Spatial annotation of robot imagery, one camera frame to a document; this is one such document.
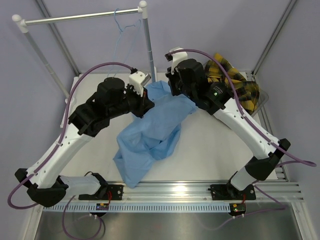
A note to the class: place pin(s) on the perforated white cable duct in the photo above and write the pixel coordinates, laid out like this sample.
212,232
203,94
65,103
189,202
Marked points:
125,207

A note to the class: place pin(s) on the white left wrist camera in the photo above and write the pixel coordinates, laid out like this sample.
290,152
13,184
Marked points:
138,80

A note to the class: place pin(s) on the light blue wire hanger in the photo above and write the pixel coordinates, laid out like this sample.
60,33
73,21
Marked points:
127,37

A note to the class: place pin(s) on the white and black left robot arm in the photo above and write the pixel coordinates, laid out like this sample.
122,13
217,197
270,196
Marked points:
113,98

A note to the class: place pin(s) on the aluminium frame post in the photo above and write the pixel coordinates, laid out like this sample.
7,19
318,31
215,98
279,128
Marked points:
44,11
276,32

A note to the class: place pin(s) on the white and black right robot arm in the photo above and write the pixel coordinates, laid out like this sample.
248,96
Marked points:
218,101

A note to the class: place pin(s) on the yellow plaid shirt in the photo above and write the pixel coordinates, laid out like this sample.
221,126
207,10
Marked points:
248,92

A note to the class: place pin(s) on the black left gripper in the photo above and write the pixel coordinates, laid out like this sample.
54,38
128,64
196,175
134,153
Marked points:
144,104

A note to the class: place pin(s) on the aluminium frame post left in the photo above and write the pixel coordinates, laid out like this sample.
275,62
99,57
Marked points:
44,11

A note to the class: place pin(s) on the clear plastic bin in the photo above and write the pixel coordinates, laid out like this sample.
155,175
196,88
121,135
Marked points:
263,98

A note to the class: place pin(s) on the light blue shirt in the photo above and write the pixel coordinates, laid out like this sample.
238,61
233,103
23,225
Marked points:
154,137

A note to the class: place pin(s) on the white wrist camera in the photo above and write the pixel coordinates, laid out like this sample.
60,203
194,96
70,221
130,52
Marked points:
138,80
175,56

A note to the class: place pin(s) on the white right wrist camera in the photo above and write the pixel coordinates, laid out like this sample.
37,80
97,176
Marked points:
175,56

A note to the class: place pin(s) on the aluminium mounting rail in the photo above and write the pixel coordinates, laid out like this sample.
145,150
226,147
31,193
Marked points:
197,191

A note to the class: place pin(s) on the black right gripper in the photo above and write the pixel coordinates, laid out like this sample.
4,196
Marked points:
172,78

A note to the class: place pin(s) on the white and metal clothes rack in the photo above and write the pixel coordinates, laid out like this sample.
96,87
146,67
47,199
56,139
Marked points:
90,41

